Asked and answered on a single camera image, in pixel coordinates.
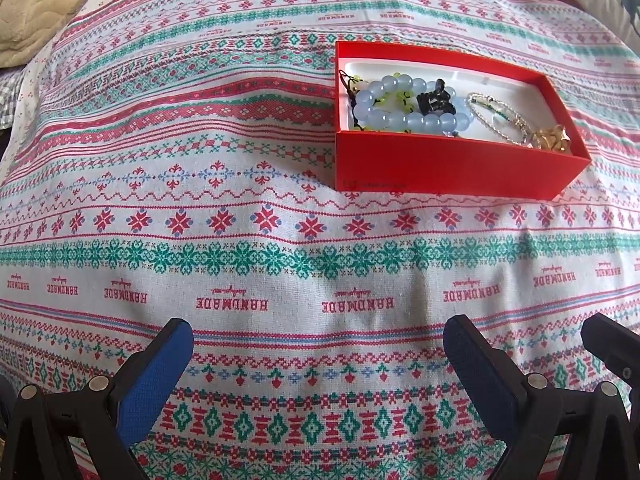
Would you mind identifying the grey plaid cloth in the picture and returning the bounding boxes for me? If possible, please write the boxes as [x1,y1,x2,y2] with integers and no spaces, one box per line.
[0,67,32,132]

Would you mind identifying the beige quilted blanket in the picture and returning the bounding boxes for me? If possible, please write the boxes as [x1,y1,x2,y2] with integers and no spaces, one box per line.
[0,0,151,69]

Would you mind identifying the light blue bead bracelet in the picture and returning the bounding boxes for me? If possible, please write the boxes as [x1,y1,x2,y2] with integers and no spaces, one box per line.
[354,74,476,138]

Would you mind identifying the red cardboard box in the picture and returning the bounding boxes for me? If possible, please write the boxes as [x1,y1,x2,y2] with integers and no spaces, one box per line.
[334,41,592,202]

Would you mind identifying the white printed pillow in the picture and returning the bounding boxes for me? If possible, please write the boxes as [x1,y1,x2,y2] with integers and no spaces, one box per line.
[560,0,640,57]

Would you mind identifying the thin silver bead bracelet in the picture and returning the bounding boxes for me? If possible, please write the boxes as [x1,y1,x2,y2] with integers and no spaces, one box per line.
[466,91,540,149]

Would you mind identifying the black hair clip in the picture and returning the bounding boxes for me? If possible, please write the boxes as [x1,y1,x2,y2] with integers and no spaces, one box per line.
[416,78,457,113]

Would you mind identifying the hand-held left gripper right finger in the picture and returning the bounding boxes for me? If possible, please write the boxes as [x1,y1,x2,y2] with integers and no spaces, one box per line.
[443,315,640,480]

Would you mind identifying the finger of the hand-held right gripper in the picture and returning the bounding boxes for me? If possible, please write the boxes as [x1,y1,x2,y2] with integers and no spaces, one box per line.
[580,312,640,392]

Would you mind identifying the green bead bracelet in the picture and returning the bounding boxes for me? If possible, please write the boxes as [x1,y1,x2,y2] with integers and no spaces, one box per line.
[339,71,416,134]

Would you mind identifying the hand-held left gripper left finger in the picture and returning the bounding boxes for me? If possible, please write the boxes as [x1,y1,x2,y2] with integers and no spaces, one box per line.
[0,317,194,480]

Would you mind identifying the patterned woven tablecloth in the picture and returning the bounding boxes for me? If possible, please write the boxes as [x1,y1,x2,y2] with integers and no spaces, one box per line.
[0,0,640,480]

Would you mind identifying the thin multicolour bead bracelet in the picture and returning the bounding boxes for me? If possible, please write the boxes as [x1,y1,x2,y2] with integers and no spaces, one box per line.
[470,99,527,130]

